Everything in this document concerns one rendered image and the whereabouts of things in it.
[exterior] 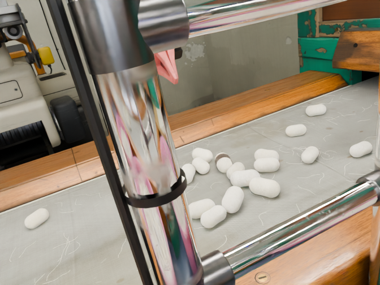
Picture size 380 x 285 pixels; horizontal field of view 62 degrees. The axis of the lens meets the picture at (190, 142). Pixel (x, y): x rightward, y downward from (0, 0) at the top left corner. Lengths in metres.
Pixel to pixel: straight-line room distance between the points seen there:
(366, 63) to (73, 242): 0.57
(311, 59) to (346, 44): 0.16
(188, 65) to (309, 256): 2.54
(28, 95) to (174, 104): 1.85
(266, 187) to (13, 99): 0.81
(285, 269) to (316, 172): 0.19
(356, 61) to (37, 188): 0.60
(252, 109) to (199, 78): 2.20
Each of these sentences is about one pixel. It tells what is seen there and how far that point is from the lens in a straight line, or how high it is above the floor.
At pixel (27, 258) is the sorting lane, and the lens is 0.42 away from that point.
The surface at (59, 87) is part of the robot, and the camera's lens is 1.28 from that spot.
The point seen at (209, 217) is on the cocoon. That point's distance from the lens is 0.34.
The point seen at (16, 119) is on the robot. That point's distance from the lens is 0.99.
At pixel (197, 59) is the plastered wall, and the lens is 2.79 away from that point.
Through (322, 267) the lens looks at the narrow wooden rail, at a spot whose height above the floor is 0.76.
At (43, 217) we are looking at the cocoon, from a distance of 0.46.
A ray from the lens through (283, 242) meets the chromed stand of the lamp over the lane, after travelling 0.18.
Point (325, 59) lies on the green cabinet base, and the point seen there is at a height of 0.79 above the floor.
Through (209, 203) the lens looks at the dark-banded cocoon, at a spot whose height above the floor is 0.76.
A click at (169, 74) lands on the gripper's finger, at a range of 0.54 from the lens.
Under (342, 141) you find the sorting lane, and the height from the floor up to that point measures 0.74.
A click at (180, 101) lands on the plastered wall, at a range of 2.75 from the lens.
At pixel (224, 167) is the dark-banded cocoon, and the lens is 0.44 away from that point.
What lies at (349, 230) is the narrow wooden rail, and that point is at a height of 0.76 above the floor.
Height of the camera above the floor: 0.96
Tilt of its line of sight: 23 degrees down
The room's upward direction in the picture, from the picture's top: 12 degrees counter-clockwise
